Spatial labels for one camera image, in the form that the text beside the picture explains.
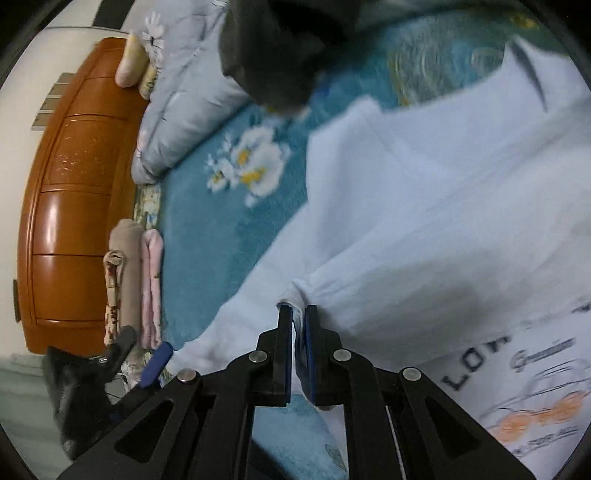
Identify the wooden headboard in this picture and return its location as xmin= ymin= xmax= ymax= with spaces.
xmin=17 ymin=38 xmax=154 ymax=357

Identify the grey floral quilt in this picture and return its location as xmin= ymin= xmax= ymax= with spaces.
xmin=131 ymin=0 xmax=260 ymax=186

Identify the beige folded cloth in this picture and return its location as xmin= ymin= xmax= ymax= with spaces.
xmin=109 ymin=219 xmax=145 ymax=344

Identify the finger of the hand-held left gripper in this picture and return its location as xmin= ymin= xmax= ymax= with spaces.
xmin=140 ymin=342 xmax=175 ymax=389
xmin=95 ymin=325 xmax=138 ymax=377

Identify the pink folded cloth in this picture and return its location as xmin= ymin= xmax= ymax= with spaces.
xmin=140 ymin=229 xmax=165 ymax=350

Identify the dark grey cloth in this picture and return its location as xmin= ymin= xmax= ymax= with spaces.
xmin=219 ymin=0 xmax=366 ymax=117

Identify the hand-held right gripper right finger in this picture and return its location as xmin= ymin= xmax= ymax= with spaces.
xmin=305 ymin=305 xmax=539 ymax=480

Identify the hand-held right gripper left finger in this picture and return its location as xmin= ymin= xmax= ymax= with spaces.
xmin=56 ymin=305 xmax=295 ymax=480

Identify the blue floral blanket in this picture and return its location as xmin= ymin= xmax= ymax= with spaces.
xmin=133 ymin=13 xmax=575 ymax=480

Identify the white printed sweatshirt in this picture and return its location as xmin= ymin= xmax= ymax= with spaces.
xmin=164 ymin=34 xmax=591 ymax=480

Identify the printed folded cloth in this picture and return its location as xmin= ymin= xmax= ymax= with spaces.
xmin=102 ymin=249 xmax=126 ymax=348

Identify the printed pillow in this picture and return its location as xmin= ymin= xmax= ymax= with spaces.
xmin=138 ymin=64 xmax=161 ymax=101

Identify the cream pillow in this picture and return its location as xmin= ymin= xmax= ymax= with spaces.
xmin=115 ymin=31 xmax=149 ymax=89

